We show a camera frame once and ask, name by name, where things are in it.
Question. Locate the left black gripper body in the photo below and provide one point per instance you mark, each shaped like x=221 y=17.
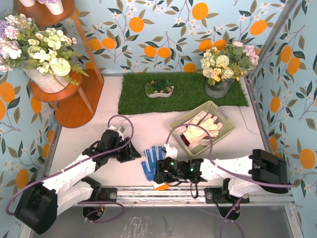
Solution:
x=128 y=152

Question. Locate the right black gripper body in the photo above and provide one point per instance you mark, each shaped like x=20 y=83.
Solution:
x=159 y=172

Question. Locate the blue white knit gloves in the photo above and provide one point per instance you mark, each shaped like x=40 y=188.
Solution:
x=152 y=155

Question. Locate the cream glove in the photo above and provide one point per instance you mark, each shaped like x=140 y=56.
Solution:
x=193 y=135

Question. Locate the green plastic storage basket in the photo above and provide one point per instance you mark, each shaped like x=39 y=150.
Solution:
x=209 y=107

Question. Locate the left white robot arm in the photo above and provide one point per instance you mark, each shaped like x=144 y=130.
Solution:
x=42 y=203

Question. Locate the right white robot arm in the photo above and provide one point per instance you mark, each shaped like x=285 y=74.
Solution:
x=260 y=170

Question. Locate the wooden tiered plant stand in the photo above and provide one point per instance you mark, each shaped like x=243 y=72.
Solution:
x=75 y=105

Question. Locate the white succulent planter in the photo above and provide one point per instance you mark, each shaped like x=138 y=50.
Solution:
x=159 y=88

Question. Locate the green artificial grass mat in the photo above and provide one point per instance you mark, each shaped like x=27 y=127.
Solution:
x=188 y=93

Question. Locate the white pot flower bouquet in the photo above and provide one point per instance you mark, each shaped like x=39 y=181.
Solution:
x=44 y=55

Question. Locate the grey pot flower bouquet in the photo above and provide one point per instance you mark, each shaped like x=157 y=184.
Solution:
x=221 y=66

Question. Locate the white small flower pot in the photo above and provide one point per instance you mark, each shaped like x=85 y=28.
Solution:
x=55 y=7

